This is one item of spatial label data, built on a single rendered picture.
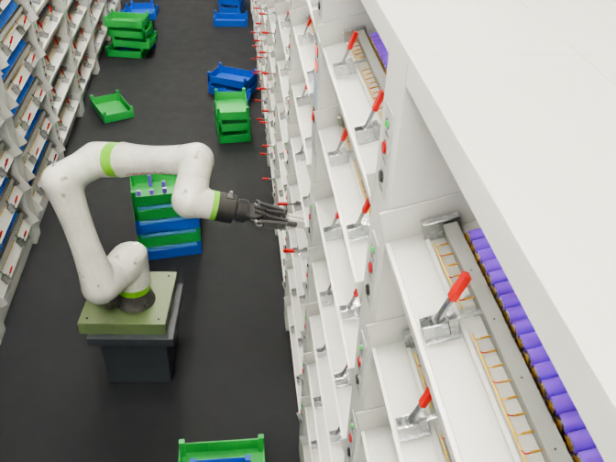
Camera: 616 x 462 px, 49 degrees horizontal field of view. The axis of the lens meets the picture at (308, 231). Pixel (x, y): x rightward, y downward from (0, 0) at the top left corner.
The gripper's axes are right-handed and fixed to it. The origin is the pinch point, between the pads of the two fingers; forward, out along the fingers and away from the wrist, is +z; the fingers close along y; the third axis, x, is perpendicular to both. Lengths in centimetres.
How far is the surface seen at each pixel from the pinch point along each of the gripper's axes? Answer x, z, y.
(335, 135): -51, -10, -39
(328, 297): -14, -1, -51
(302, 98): -33.5, -6.3, 18.6
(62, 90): 83, -103, 217
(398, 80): -90, -24, -101
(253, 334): 85, 9, 34
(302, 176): -11.8, -0.6, 8.6
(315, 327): 7.7, 4.2, -39.7
